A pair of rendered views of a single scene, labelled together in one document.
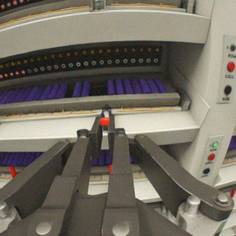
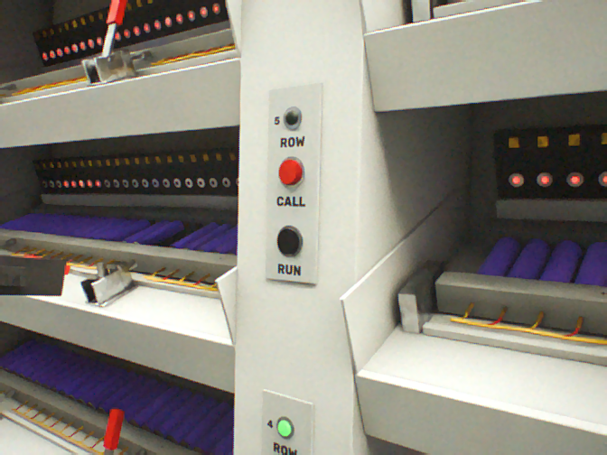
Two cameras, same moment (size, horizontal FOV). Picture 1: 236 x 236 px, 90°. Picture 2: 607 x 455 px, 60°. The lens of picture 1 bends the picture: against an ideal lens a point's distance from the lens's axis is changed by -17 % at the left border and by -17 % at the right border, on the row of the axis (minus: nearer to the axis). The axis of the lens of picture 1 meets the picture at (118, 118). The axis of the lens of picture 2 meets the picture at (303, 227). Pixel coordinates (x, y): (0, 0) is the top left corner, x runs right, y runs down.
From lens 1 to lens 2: 0.42 m
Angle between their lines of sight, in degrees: 42
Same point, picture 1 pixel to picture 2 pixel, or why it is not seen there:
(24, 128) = not seen: hidden behind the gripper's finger
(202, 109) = (233, 292)
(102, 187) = not seen: outside the picture
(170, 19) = (172, 86)
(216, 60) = (252, 161)
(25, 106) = (45, 241)
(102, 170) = (128, 437)
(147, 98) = (200, 260)
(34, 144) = (12, 307)
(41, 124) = not seen: hidden behind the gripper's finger
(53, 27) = (51, 111)
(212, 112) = (260, 306)
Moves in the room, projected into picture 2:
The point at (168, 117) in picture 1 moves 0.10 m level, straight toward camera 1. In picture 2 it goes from (210, 310) to (76, 320)
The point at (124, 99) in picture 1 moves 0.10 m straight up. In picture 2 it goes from (165, 255) to (167, 148)
